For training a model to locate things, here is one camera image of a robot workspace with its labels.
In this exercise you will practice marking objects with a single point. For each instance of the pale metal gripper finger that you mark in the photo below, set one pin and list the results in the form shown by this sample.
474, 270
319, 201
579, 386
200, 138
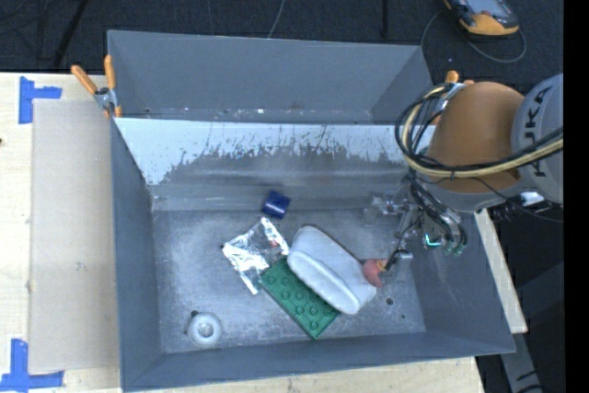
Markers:
401, 264
384, 207

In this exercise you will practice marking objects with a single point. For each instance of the pink toy food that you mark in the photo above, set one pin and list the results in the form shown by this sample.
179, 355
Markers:
372, 272

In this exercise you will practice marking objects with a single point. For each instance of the dark green flat block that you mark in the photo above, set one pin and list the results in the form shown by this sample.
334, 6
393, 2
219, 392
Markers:
303, 306

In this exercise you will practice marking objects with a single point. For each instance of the small blue cup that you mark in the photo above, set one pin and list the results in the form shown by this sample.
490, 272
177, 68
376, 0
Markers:
276, 203

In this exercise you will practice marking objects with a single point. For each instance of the silver foil packet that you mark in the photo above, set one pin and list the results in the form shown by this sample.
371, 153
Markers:
250, 250

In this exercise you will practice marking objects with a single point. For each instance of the grey metal bin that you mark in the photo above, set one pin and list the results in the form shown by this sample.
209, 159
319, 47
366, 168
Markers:
193, 244

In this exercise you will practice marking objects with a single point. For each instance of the pale cardboard board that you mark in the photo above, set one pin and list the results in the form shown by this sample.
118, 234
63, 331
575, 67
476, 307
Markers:
69, 221

